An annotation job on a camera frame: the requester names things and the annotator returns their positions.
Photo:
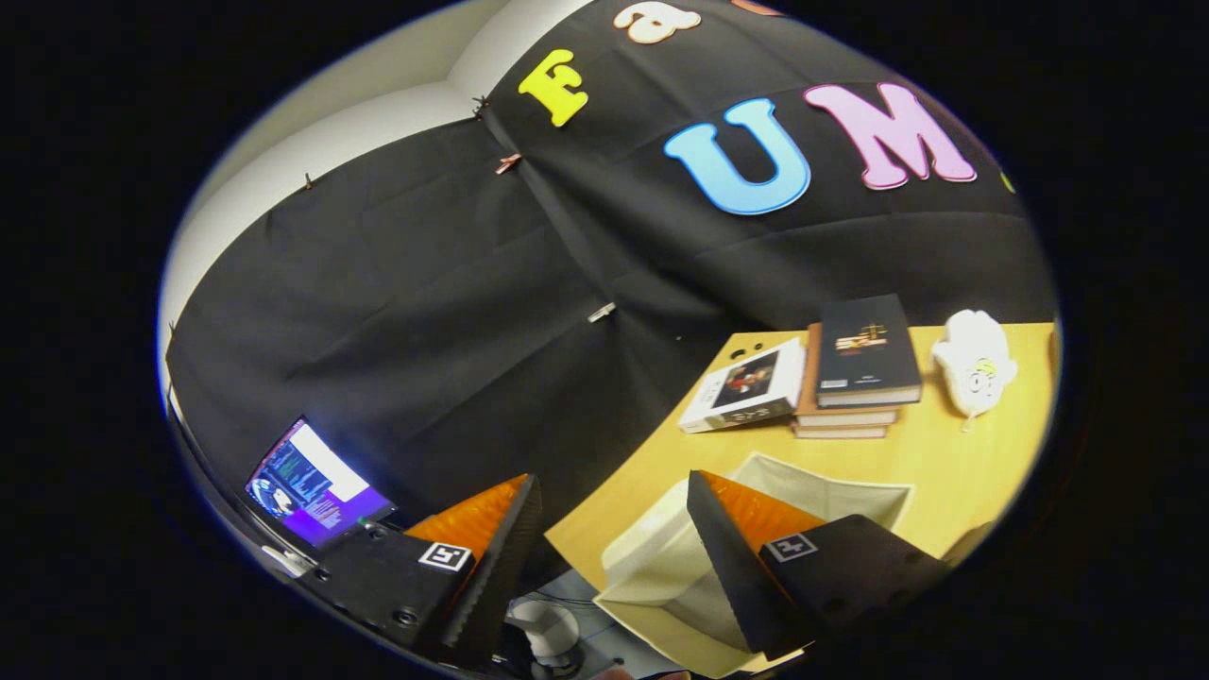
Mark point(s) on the brown cover book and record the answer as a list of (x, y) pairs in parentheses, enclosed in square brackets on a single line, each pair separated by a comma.
[(841, 432), (845, 416)]

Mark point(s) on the black backdrop cloth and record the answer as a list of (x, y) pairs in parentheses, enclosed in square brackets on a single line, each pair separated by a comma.
[(425, 312)]

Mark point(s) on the white cover book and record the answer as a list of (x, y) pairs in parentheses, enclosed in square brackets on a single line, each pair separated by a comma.
[(746, 382)]

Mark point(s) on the copper clip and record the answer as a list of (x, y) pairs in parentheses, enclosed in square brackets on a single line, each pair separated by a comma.
[(508, 163)]

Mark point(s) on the white round stand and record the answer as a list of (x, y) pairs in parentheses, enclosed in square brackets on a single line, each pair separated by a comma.
[(546, 628)]

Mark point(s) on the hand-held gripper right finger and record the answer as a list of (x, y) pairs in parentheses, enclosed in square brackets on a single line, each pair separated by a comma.
[(732, 576)]

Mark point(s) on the silver clip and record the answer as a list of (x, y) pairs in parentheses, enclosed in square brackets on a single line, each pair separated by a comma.
[(601, 312)]

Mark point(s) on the small white device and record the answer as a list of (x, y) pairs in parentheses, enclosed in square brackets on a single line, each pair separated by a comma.
[(286, 561)]

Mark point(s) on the foldable fabric storage box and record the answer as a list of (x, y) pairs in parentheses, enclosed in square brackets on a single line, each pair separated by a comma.
[(661, 557)]

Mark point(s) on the white plush toy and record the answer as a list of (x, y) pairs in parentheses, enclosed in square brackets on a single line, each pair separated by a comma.
[(973, 359)]

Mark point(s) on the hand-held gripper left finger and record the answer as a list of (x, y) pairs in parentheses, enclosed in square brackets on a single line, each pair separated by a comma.
[(501, 576)]

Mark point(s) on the laptop screen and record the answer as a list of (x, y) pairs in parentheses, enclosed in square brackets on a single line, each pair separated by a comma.
[(312, 486)]

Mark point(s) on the dark cover book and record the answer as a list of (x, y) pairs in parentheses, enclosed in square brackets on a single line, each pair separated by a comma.
[(864, 345)]

